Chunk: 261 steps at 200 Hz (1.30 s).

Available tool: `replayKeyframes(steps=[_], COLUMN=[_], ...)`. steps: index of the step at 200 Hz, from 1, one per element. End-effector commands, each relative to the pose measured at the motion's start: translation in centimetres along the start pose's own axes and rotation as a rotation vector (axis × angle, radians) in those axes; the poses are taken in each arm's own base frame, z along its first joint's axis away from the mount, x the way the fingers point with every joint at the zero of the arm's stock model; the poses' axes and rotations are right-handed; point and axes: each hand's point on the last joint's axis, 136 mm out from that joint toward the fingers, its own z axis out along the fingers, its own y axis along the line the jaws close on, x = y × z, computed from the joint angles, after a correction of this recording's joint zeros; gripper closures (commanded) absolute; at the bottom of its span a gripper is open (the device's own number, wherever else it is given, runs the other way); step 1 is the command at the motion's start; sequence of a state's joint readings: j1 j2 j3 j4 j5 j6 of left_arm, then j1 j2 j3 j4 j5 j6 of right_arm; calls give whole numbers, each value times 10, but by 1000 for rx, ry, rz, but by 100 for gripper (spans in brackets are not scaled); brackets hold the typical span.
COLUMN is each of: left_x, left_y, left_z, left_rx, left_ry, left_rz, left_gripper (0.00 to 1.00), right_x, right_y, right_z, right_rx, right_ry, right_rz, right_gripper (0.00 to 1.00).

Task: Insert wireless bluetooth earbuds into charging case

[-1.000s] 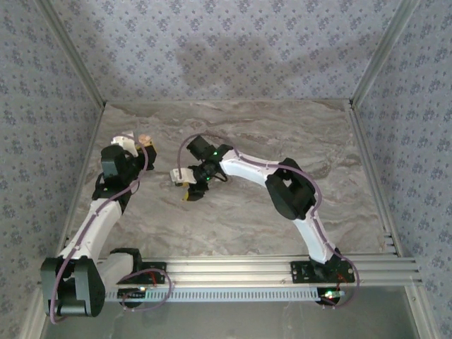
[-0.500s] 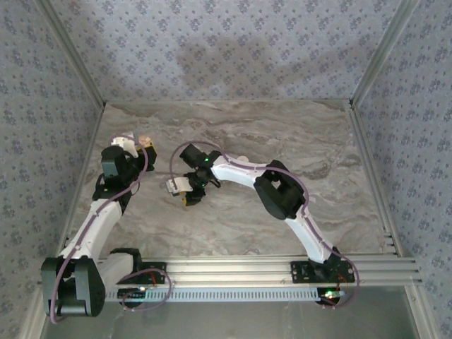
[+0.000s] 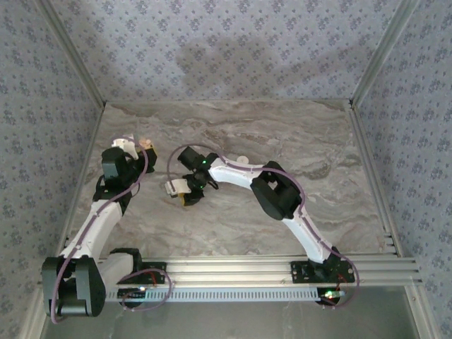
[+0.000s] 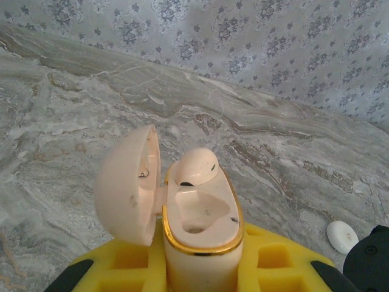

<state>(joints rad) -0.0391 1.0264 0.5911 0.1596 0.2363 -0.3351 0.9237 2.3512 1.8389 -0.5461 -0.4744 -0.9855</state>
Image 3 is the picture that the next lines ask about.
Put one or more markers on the aluminium table side rail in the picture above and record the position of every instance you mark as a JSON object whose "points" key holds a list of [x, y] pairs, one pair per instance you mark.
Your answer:
{"points": [[369, 155], [89, 155]]}

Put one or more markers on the right black mount plate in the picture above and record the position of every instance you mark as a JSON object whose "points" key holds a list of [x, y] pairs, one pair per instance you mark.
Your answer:
{"points": [[300, 272]]}

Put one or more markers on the grey metal panel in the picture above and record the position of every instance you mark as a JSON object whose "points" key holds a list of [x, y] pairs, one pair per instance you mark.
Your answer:
{"points": [[226, 321]]}

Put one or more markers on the aluminium table back rail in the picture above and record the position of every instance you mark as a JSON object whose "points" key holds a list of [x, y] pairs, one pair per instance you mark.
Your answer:
{"points": [[226, 102]]}

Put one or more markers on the left black mount plate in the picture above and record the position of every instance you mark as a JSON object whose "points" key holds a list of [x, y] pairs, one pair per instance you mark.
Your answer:
{"points": [[155, 268]]}

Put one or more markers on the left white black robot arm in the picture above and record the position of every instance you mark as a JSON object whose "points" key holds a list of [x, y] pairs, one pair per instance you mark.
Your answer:
{"points": [[95, 226]]}

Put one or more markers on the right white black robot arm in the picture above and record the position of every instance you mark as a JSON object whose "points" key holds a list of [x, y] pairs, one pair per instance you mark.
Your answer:
{"points": [[233, 173]]}

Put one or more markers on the black mount plate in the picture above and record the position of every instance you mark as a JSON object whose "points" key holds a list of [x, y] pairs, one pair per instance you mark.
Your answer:
{"points": [[300, 272], [155, 268]]}

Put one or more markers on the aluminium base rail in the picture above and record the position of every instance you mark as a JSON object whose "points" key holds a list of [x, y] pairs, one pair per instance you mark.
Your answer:
{"points": [[229, 270]]}

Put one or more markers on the aluminium frame post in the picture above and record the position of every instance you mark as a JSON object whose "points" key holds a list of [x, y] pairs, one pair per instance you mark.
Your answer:
{"points": [[73, 53], [381, 53]]}

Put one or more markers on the aluminium frame leg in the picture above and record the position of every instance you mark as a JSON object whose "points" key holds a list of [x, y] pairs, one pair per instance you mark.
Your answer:
{"points": [[420, 316], [33, 325]]}

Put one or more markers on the white round case lid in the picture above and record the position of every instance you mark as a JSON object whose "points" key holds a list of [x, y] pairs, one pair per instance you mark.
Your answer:
{"points": [[243, 159]]}

